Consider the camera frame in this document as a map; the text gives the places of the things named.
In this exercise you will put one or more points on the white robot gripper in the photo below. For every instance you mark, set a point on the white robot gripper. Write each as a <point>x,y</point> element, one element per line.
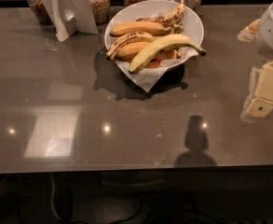
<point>259,102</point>

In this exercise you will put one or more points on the yellow-green front banana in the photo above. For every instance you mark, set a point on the yellow-green front banana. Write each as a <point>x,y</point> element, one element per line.
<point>175,41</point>

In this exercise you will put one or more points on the white ceramic bowl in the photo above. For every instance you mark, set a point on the white ceramic bowl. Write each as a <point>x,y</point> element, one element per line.
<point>193,26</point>

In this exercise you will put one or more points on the brown spotted back banana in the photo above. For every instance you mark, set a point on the brown spotted back banana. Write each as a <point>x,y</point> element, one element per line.
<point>170,18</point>

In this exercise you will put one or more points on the orange banana upper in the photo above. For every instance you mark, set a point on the orange banana upper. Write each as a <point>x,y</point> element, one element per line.
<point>153,28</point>

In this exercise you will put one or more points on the orange banana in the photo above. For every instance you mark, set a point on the orange banana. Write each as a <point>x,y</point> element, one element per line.
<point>128,52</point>
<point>153,28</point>

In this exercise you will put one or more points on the spotted brown banana left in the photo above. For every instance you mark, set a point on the spotted brown banana left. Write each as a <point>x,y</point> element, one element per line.
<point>125,40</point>

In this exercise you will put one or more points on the orange banana lower middle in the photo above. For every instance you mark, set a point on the orange banana lower middle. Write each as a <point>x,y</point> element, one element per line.
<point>128,52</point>

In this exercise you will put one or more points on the glass jar far right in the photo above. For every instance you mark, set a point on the glass jar far right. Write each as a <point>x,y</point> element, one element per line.
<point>197,4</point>

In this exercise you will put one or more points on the white paper liner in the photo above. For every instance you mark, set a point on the white paper liner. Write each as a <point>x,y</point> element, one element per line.
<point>153,72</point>

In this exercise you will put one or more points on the glass jar light grains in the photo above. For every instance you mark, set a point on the glass jar light grains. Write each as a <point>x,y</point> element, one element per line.
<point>100,10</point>

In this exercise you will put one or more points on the white folded paper stand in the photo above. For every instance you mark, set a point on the white folded paper stand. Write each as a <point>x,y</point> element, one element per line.
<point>70,16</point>

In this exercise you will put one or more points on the glass jar left brown nuts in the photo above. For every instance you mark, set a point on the glass jar left brown nuts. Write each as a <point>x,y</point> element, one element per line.
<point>39,11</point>

